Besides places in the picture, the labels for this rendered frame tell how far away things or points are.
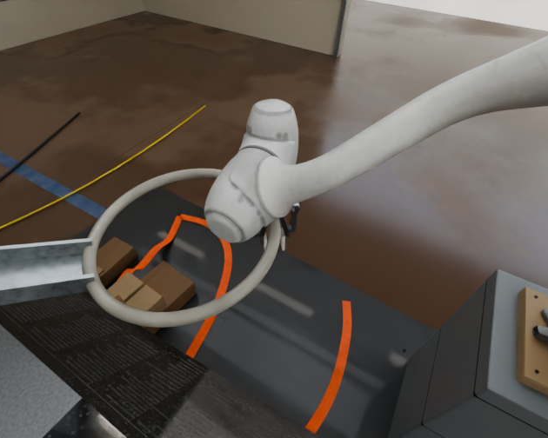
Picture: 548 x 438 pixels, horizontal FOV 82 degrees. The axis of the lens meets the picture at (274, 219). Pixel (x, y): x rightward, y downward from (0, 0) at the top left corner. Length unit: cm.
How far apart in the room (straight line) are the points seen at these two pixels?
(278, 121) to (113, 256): 158
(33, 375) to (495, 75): 97
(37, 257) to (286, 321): 120
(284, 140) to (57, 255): 60
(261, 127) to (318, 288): 139
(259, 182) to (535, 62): 38
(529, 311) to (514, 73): 72
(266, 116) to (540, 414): 88
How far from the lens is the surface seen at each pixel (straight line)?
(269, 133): 59
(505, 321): 110
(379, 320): 186
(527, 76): 53
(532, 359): 103
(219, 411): 88
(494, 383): 99
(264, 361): 166
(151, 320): 71
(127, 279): 173
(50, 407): 83
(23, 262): 92
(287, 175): 48
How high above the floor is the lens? 158
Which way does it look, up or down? 46 degrees down
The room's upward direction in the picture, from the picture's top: 3 degrees clockwise
